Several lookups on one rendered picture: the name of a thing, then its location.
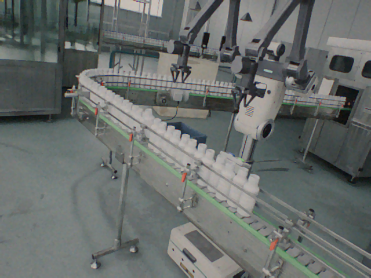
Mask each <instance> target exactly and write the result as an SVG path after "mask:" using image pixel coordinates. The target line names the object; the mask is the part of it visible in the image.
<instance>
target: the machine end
mask: <svg viewBox="0 0 371 278"><path fill-rule="evenodd" d="M327 45H328V46H330V47H331V48H330V52H329V55H326V58H327V60H326V64H325V67H324V69H323V73H322V76H321V79H320V81H319V83H318V86H317V89H316V92H315V93H314V95H315V94H317V93H318V91H319V89H320V86H321V83H322V80H323V77H326V78H331V79H335V81H334V84H333V87H332V90H331V92H330V95H329V96H339V97H346V98H345V100H346V101H355V103H354V104H353V107H349V108H351V109H352V111H351V114H350V117H348V120H333V119H324V120H319V123H318V124H317V128H316V129H315V133H314V136H313V138H312V141H311V145H310V147H309V151H310V152H311V153H313V154H314V155H316V156H318V157H320V158H322V159H324V160H326V161H327V162H329V163H331V164H332V165H334V166H336V167H338V168H340V169H341V170H343V171H345V172H346V173H348V174H350V175H352V178H351V179H349V178H348V179H347V181H348V182H349V183H351V184H355V183H356V182H355V181H354V180H353V179H354V177H371V41H363V40H355V39H343V38H336V37H331V36H330V37H329V40H328V43H327ZM315 120H316V118H307V119H306V122H305V125H304V128H303V132H302V134H301V136H299V139H300V140H299V144H298V145H299V146H301V147H302V150H299V152H300V153H303V154H304V153H305V152H304V151H303V149H304V148H305V149H306V146H307V144H308V140H309V138H310V135H311V132H312V128H313V127H314V123H315Z"/></svg>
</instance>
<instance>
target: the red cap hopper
mask: <svg viewBox="0 0 371 278"><path fill-rule="evenodd" d="M129 1H134V2H140V3H143V4H144V5H143V14H142V21H141V23H139V22H135V21H129V20H124V19H120V18H119V14H120V7H121V0H118V9H117V0H115V4H114V18H113V25H112V31H114V32H115V31H116V32H117V33H118V26H120V28H121V29H123V28H124V29H125V31H127V29H126V28H125V26H124V25H123V24H122V22H121V21H126V22H130V23H135V24H139V25H138V26H137V27H136V28H134V29H133V30H132V31H134V30H136V29H137V28H138V27H140V26H141V29H140V30H138V31H137V33H138V32H140V36H141V37H142V36H143V29H144V28H146V33H145V38H146V37H147V36H148V27H149V22H150V13H151V4H152V0H149V1H147V0H129ZM148 3H149V6H148V15H147V23H146V24H144V16H145V11H146V4H148ZM116 12H117V17H116ZM115 22H116V29H115ZM119 22H120V24H121V25H122V26H123V28H122V27H121V25H120V24H119ZM144 25H145V26H144ZM114 32H113V33H114ZM112 46H113V45H110V58H111V52H112ZM116 49H117V47H116V45H114V48H113V50H116ZM110 58H109V65H108V72H109V69H110ZM144 59H145V56H142V61H141V67H140V75H142V72H143V68H144ZM118 64H119V62H117V63H116V64H115V53H114V54H113V57H112V71H113V72H114V67H115V66H116V65H118ZM138 64H139V55H137V59H136V69H134V73H135V75H136V73H137V70H138ZM121 68H123V66H121V67H120V68H119V69H117V70H118V72H120V69H121Z"/></svg>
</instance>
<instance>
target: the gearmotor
mask: <svg viewBox="0 0 371 278"><path fill-rule="evenodd" d="M188 99H189V92H188V91H185V90H176V89H169V90H168V91H167V92H162V91H158V92H157V96H156V101H155V105H156V106H164V107H168V105H169V101H177V102H178V104H179V102H187V101H188ZM178 104H177V109H178ZM176 115H177V111H176ZM176 115H175V116H176ZM175 116H174V117H175ZM174 117H173V118H174ZM173 118H171V119H173ZM171 119H168V120H171Z"/></svg>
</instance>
